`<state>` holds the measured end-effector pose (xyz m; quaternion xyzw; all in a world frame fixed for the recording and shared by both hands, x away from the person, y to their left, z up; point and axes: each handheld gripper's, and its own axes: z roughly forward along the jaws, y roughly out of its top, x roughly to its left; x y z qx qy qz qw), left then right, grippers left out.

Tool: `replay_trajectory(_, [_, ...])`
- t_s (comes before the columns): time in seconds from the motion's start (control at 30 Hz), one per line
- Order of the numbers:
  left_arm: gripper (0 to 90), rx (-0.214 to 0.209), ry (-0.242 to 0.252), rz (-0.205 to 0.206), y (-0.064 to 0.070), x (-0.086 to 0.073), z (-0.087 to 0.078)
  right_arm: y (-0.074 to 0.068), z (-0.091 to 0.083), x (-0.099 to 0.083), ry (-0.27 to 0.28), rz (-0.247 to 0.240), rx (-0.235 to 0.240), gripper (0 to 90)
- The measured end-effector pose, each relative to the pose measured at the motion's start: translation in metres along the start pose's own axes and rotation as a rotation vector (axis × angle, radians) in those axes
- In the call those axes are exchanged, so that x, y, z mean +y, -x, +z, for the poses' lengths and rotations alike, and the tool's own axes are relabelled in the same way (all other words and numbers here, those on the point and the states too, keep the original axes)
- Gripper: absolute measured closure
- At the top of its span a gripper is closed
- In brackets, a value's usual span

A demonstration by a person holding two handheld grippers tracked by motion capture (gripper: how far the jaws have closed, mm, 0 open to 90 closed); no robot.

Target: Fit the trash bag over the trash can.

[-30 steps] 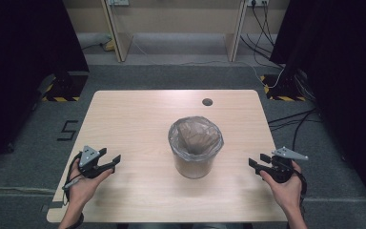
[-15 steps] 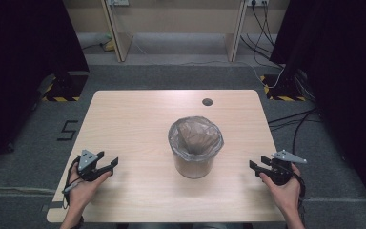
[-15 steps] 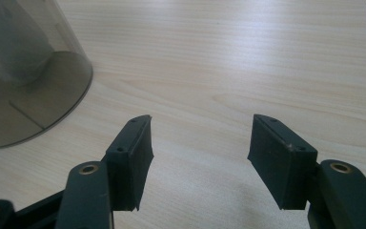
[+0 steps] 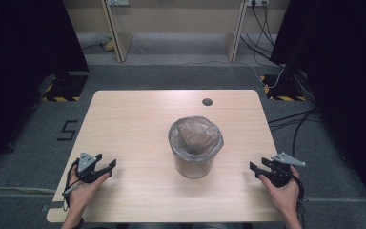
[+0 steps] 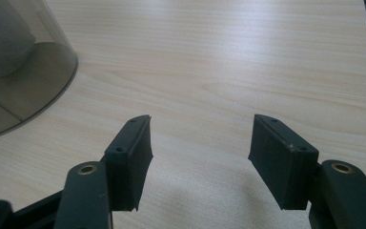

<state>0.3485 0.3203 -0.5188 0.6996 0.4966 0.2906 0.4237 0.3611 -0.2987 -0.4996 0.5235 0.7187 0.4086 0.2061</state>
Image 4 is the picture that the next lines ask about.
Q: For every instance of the light wooden desk frame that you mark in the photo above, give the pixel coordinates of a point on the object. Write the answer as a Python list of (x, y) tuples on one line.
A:
[(117, 38)]

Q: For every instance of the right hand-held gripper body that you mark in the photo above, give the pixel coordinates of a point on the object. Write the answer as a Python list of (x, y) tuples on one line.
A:
[(282, 159)]

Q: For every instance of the black curtain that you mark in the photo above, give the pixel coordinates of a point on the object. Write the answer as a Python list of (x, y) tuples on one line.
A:
[(19, 63), (346, 79)]

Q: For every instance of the dark round table grommet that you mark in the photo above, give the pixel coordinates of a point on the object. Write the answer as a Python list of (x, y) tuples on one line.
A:
[(207, 102)]

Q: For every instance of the black stand base striped tape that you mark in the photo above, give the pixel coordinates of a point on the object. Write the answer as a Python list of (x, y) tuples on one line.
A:
[(282, 92), (66, 87)]

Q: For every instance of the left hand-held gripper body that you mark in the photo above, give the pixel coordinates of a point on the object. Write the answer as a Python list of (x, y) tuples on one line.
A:
[(85, 162)]

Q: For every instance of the clear plastic trash bag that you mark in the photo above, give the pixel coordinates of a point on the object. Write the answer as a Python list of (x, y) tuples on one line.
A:
[(197, 136)]

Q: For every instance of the white bundle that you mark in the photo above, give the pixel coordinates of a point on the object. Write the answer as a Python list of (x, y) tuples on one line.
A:
[(92, 38)]

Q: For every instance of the wall power outlet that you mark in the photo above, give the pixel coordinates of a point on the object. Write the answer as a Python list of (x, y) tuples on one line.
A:
[(258, 2)]

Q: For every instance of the transparent round trash bin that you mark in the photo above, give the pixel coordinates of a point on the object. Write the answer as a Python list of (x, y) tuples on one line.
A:
[(193, 170)]

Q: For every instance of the person's right hand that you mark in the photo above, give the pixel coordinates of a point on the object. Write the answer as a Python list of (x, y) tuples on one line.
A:
[(286, 200)]

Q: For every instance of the person's left hand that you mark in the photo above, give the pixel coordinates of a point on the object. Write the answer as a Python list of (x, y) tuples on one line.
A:
[(82, 197)]

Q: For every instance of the yellow object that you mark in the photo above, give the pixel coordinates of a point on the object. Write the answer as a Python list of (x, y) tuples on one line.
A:
[(109, 46)]

